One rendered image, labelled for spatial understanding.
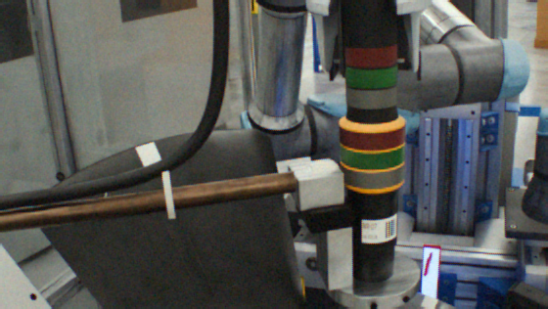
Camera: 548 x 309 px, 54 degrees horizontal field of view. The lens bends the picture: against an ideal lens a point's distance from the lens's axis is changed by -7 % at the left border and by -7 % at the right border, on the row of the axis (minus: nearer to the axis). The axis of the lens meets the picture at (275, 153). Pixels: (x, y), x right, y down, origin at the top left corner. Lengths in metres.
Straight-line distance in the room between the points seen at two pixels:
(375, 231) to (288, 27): 0.66
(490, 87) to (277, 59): 0.48
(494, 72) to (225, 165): 0.34
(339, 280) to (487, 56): 0.37
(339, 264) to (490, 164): 1.03
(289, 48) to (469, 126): 0.45
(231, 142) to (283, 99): 0.60
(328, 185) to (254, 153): 0.17
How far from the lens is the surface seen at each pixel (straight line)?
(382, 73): 0.35
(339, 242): 0.38
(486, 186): 1.43
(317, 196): 0.36
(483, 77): 0.68
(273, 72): 1.07
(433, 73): 0.64
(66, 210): 0.36
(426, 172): 1.31
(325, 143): 1.22
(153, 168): 0.35
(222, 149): 0.51
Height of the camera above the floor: 1.58
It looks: 20 degrees down
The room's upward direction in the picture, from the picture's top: 4 degrees counter-clockwise
